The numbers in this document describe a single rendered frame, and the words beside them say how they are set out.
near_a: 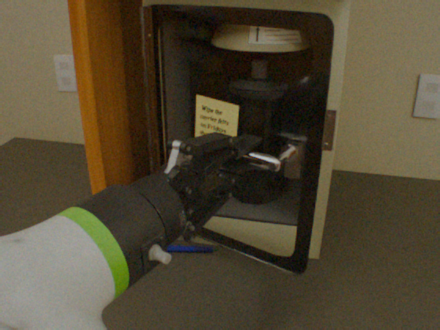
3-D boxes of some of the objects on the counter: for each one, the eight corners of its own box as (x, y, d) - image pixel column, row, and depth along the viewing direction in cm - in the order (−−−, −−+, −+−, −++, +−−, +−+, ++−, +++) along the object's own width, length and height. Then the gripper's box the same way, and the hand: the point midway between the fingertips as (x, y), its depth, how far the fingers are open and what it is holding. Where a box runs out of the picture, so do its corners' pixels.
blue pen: (141, 247, 78) (141, 243, 77) (212, 250, 77) (212, 245, 77) (140, 251, 77) (139, 247, 76) (212, 253, 76) (212, 249, 76)
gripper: (169, 291, 41) (273, 196, 59) (159, 167, 35) (279, 100, 53) (119, 265, 45) (230, 183, 63) (102, 148, 39) (231, 92, 57)
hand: (240, 153), depth 55 cm, fingers closed, pressing on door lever
